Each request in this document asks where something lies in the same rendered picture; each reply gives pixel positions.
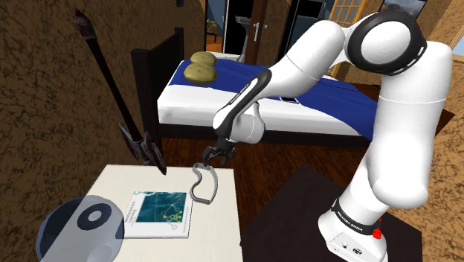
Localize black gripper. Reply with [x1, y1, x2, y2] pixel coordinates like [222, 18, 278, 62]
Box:
[202, 137, 237, 167]

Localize grey metal cookie cutter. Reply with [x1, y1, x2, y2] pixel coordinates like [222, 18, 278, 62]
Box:
[189, 162, 219, 206]

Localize bed with blue white cover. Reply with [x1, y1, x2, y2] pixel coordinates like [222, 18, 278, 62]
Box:
[130, 26, 382, 147]

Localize white side table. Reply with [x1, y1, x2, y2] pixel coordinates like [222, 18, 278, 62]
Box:
[84, 164, 244, 262]

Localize white book with teal cover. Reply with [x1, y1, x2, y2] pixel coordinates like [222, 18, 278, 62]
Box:
[123, 191, 194, 240]

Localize dark robot stand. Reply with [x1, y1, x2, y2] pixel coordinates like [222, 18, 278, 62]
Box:
[240, 164, 424, 262]

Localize long dark axe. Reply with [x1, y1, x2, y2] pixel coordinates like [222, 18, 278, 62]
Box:
[74, 8, 168, 176]

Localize brown wooden door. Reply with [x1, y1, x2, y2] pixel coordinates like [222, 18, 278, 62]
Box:
[252, 0, 271, 66]

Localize translucent grey glass bowl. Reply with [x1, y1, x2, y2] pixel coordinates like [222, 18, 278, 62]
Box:
[35, 195, 126, 262]

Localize orange framed window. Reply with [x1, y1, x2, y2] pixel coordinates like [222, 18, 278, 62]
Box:
[327, 0, 364, 29]

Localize wall picture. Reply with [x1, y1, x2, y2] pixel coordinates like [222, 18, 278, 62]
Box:
[378, 0, 429, 18]

